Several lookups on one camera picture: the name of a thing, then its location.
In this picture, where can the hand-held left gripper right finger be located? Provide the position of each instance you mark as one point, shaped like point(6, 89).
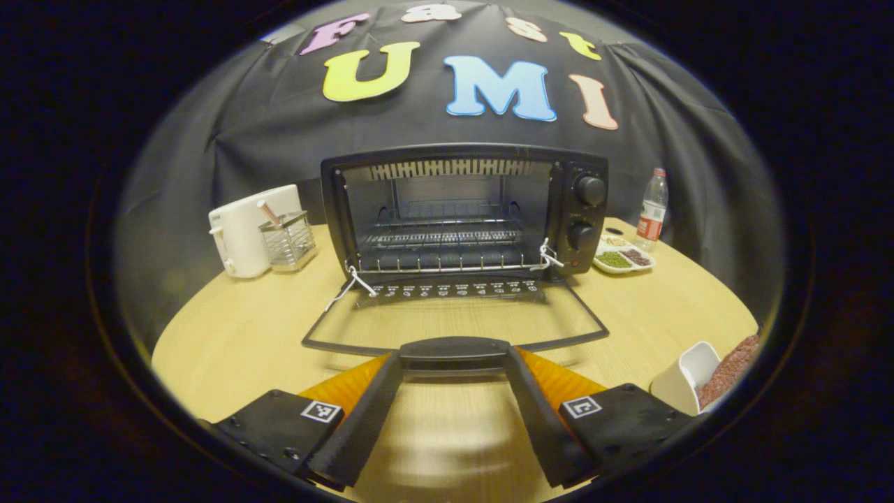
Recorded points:
point(538, 419)

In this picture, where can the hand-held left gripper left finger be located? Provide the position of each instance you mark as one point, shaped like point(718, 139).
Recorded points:
point(363, 419)

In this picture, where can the red-brown meat slice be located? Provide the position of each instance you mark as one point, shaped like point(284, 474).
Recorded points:
point(730, 370)

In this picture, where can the black electric oven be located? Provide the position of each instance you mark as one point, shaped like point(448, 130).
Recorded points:
point(580, 223)

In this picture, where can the white ribbed tray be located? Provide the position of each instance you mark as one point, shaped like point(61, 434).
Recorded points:
point(688, 377)

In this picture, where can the white divided bean dish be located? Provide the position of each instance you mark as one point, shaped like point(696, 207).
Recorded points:
point(621, 260)

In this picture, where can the clear utensil holder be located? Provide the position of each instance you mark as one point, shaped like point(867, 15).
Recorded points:
point(290, 244)

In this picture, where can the white toaster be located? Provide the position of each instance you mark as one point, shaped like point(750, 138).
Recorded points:
point(241, 234)

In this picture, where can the clear water bottle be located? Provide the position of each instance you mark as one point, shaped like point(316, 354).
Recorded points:
point(652, 216)

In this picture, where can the black backdrop cloth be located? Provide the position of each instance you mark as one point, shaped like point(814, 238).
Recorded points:
point(209, 119)

